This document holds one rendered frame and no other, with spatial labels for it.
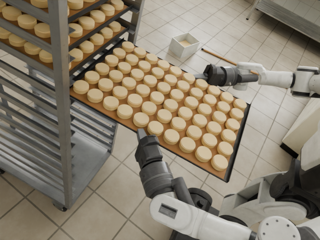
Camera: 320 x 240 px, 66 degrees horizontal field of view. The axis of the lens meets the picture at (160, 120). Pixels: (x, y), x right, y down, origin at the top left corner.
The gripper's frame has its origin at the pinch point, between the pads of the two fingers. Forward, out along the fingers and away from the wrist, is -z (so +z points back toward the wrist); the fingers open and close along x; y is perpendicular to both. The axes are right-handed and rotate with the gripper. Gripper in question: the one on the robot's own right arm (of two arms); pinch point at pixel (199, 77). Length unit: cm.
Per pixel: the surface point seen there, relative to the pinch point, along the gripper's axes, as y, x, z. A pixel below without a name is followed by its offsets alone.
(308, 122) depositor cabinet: -5, -65, 143
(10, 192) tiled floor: -15, -107, -87
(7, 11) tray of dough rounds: -14, 17, -66
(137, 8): -23.6, 15.1, -23.2
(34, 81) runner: -3, -1, -62
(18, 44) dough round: -12, 7, -65
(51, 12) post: 7, 30, -56
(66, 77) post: 7, 10, -53
